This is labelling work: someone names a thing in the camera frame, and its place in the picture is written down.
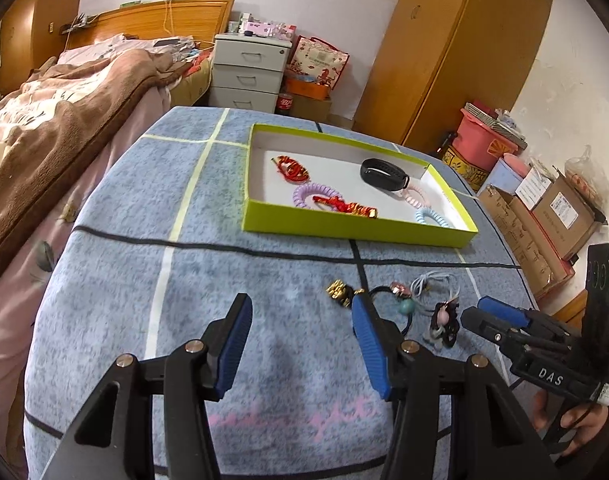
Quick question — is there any person's right hand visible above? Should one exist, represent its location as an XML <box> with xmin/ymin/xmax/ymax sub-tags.
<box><xmin>532</xmin><ymin>390</ymin><xmax>609</xmax><ymax>457</ymax></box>

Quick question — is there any pink lidded round container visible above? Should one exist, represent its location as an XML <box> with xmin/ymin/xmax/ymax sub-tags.
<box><xmin>487</xmin><ymin>155</ymin><xmax>530</xmax><ymax>196</ymax></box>

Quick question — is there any red patterned gift bag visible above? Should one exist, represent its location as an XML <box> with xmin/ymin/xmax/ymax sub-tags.
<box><xmin>288</xmin><ymin>35</ymin><xmax>350</xmax><ymax>88</ymax></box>

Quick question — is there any pink spiral hair tie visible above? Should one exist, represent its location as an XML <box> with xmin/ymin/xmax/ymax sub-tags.
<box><xmin>397</xmin><ymin>183</ymin><xmax>430</xmax><ymax>211</ymax></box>

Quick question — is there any clear plastic bag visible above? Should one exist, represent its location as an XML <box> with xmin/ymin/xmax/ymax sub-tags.
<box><xmin>565</xmin><ymin>145</ymin><xmax>609</xmax><ymax>221</ymax></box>

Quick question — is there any tall wooden cabinet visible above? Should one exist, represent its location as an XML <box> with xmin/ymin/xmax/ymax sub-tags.
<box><xmin>0</xmin><ymin>0</ymin><xmax>90</xmax><ymax>96</ymax></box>

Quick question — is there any black wristband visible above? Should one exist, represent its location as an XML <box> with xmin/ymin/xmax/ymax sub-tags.
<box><xmin>359</xmin><ymin>158</ymin><xmax>412</xmax><ymax>193</ymax></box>

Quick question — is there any yellow patterned box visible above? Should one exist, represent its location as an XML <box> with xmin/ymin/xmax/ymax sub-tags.
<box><xmin>442</xmin><ymin>145</ymin><xmax>493</xmax><ymax>191</ymax></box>

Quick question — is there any red knot charm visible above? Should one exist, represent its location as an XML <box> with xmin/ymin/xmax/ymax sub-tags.
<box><xmin>270</xmin><ymin>156</ymin><xmax>310</xmax><ymax>184</ymax></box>

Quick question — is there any labelled cardboard box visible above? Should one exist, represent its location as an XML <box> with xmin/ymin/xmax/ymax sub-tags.
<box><xmin>532</xmin><ymin>175</ymin><xmax>608</xmax><ymax>261</ymax></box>

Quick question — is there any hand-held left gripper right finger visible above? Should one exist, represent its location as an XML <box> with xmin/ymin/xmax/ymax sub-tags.
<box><xmin>352</xmin><ymin>296</ymin><xmax>560</xmax><ymax>480</ymax></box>

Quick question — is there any red gold knot bracelet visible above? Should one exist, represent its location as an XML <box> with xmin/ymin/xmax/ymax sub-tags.
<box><xmin>312</xmin><ymin>196</ymin><xmax>379</xmax><ymax>220</ymax></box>

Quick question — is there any large wooden wardrobe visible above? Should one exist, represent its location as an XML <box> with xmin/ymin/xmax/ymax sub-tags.
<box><xmin>355</xmin><ymin>0</ymin><xmax>558</xmax><ymax>153</ymax></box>

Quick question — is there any orange box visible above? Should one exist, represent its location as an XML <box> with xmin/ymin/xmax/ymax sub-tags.
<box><xmin>284</xmin><ymin>77</ymin><xmax>331</xmax><ymax>101</ymax></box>

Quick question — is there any pile of clothes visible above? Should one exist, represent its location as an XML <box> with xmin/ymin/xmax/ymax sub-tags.
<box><xmin>149</xmin><ymin>35</ymin><xmax>215</xmax><ymax>68</ymax></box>

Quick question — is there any wooden headboard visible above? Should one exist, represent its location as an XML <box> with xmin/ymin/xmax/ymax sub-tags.
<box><xmin>59</xmin><ymin>0</ymin><xmax>235</xmax><ymax>53</ymax></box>

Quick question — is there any striped flat box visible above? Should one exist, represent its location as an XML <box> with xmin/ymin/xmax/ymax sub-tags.
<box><xmin>462</xmin><ymin>102</ymin><xmax>528</xmax><ymax>143</ymax></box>

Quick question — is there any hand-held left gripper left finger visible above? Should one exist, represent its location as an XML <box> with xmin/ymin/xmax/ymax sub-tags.
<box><xmin>39</xmin><ymin>292</ymin><xmax>254</xmax><ymax>480</ymax></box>

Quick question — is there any black pink charm hair tie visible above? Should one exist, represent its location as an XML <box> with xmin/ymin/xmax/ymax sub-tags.
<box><xmin>423</xmin><ymin>297</ymin><xmax>461</xmax><ymax>348</ymax></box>

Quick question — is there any gold charm hair tie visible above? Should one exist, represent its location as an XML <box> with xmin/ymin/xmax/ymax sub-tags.
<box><xmin>326</xmin><ymin>280</ymin><xmax>380</xmax><ymax>311</ymax></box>

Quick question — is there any black beaded hair tie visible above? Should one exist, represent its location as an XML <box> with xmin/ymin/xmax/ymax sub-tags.
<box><xmin>369</xmin><ymin>282</ymin><xmax>418</xmax><ymax>336</ymax></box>

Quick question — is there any grey hair tie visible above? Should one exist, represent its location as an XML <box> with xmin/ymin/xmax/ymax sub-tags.
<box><xmin>409</xmin><ymin>270</ymin><xmax>468</xmax><ymax>303</ymax></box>

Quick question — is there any green cardboard box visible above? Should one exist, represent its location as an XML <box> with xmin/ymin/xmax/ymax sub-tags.
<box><xmin>242</xmin><ymin>122</ymin><xmax>479</xmax><ymax>248</ymax></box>

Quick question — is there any white drawer nightstand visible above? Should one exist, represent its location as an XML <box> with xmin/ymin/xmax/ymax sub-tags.
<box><xmin>208</xmin><ymin>33</ymin><xmax>292</xmax><ymax>113</ymax></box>

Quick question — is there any pink box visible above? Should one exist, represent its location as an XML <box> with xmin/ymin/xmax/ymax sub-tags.
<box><xmin>239</xmin><ymin>12</ymin><xmax>298</xmax><ymax>41</ymax></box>

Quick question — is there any brown fleece blanket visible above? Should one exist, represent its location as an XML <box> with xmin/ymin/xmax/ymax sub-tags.
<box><xmin>0</xmin><ymin>35</ymin><xmax>195</xmax><ymax>296</ymax></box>

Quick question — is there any purple spiral hair tie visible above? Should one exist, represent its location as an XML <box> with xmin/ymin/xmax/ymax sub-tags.
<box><xmin>292</xmin><ymin>182</ymin><xmax>343</xmax><ymax>209</ymax></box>

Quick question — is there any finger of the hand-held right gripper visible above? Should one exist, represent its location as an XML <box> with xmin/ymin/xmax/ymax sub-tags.
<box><xmin>477</xmin><ymin>296</ymin><xmax>583</xmax><ymax>346</ymax></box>
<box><xmin>459</xmin><ymin>306</ymin><xmax>535</xmax><ymax>361</ymax></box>

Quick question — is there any blue spiral hair tie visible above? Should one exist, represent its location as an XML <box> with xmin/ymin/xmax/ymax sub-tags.
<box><xmin>415</xmin><ymin>206</ymin><xmax>458</xmax><ymax>228</ymax></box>

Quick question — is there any blue checked cloth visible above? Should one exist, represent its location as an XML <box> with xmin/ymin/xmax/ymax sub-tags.
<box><xmin>22</xmin><ymin>105</ymin><xmax>540</xmax><ymax>480</ymax></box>

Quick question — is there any open cardboard box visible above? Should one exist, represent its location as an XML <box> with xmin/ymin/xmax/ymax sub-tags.
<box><xmin>477</xmin><ymin>185</ymin><xmax>575</xmax><ymax>301</ymax></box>

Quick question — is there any pink plastic bin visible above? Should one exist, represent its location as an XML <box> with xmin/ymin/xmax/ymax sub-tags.
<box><xmin>455</xmin><ymin>107</ymin><xmax>520</xmax><ymax>161</ymax></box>

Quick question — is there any bed with brown blanket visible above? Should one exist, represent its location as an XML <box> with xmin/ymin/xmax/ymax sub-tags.
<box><xmin>0</xmin><ymin>42</ymin><xmax>175</xmax><ymax>461</ymax></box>

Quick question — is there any white labelled package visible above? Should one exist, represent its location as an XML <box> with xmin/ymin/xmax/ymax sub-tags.
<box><xmin>515</xmin><ymin>167</ymin><xmax>553</xmax><ymax>208</ymax></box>

